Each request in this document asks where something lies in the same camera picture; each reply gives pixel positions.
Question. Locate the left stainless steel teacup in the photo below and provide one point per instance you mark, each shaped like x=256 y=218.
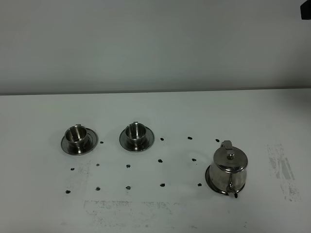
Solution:
x=76 y=138

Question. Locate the stainless steel teacup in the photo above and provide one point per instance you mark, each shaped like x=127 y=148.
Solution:
x=136 y=134
x=76 y=138

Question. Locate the right stainless steel saucer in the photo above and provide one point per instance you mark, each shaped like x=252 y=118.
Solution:
x=149 y=140

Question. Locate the left stainless steel saucer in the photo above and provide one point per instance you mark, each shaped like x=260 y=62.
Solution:
x=92 y=141

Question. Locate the right stainless steel teacup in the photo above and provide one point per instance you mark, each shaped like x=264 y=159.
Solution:
x=136 y=134

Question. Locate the stainless steel teapot saucer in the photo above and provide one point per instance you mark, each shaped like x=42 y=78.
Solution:
x=229 y=184

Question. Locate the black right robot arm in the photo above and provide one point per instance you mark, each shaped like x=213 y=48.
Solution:
x=305 y=10

